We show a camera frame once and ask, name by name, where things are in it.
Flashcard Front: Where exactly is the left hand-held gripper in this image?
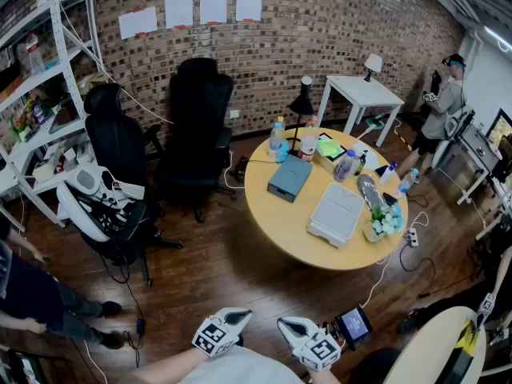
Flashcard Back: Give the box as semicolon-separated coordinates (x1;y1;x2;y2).
191;307;254;358

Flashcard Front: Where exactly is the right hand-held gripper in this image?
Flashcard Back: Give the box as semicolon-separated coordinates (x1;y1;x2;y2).
276;316;342;373

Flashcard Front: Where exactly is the blue-grey tray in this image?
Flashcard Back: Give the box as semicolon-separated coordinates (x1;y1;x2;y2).
266;154;314;204

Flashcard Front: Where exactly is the person's right forearm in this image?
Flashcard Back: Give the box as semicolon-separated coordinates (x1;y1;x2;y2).
302;367;341;384

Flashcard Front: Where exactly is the person's left forearm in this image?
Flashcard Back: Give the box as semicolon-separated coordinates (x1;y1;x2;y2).
119;346;210;384

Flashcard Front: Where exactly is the light grey tray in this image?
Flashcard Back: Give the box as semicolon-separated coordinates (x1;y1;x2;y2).
306;182;366;250

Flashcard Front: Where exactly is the person's beige shirt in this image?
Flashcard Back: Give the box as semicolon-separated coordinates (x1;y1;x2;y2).
179;344;306;384

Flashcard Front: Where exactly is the small black monitor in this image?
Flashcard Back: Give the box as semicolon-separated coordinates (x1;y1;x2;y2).
334;305;374;352

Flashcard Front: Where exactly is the black stool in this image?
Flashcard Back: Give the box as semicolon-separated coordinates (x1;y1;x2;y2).
346;347;402;384

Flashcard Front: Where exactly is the white round table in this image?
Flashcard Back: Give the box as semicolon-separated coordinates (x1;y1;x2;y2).
382;306;488;384

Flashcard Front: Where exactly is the blue flower pot plant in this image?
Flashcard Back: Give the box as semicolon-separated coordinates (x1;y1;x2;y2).
362;204;404;243

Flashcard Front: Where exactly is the grey shoe insole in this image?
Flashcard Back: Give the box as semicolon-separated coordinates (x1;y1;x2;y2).
356;174;389;211

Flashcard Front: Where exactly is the white idle gripper device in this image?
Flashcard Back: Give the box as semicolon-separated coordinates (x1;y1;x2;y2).
99;169;147;216

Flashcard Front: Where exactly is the yellow black case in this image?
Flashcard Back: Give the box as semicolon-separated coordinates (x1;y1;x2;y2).
438;320;482;384

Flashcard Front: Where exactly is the wooden box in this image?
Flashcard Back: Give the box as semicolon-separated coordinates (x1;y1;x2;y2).
314;150;347;175

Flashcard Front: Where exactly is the purple tinted bottle blue cap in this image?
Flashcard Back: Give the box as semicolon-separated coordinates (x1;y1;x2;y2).
334;149;357;183

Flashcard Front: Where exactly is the dark green bottle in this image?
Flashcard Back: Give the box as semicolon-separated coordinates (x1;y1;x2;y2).
354;150;369;177

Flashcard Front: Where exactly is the clear bottle blue cap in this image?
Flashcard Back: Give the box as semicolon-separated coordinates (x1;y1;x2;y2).
268;122;286;159

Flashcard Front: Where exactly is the small white bottle blue cap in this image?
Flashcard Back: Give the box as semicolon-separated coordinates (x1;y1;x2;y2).
378;161;398;186

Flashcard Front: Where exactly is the slim water bottle blue cap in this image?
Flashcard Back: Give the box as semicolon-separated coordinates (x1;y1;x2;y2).
395;168;420;199

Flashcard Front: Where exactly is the green tissue pack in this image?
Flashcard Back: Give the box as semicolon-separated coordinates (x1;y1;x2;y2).
317;138;342;158

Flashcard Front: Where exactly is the white paper sheet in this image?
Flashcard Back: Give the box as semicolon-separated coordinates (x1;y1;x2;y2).
351;140;379;171

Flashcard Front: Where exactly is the large bottle red label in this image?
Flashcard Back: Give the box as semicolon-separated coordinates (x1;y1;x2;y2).
298;116;321;163

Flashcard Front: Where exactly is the white shell seat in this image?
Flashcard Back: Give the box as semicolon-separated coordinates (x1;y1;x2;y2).
55;162;117;242

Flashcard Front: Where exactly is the tall black office chair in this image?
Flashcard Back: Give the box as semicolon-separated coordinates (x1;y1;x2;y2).
154;57;238;224

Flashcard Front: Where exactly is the black desk lamp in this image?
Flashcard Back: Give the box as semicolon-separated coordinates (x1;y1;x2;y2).
287;75;316;158

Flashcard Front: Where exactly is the white square table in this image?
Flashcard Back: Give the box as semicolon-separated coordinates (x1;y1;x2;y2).
317;74;406;148

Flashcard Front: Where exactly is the grey desk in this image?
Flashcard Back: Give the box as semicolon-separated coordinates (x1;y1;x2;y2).
430;112;504;206

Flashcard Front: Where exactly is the cardboard box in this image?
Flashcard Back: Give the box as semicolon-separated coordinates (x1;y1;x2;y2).
78;72;110;96

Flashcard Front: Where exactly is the white table lamp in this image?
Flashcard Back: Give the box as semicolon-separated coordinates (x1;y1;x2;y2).
363;53;383;83

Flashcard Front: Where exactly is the black computer monitor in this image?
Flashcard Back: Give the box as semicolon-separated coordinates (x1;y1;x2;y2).
486;108;512;154

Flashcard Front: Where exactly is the white paper orange tape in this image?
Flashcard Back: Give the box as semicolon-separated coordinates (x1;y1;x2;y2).
164;0;194;30
199;0;229;26
235;0;264;24
118;6;158;41

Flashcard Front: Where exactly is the clear plastic shelf bottle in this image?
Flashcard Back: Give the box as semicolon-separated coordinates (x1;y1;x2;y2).
25;32;44;76

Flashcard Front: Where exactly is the white metal shelf rack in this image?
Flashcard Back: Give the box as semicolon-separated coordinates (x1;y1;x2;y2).
0;0;106;234

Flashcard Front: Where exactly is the ceiling light strip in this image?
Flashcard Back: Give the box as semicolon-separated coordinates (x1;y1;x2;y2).
482;25;512;53

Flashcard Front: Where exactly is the white floor cable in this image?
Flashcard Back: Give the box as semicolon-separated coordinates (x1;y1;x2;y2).
359;210;430;310

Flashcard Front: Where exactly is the black lamp cable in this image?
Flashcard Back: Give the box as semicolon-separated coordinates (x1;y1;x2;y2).
242;157;298;166

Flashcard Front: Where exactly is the white wall cable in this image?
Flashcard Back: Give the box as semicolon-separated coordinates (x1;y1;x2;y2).
58;2;175;126

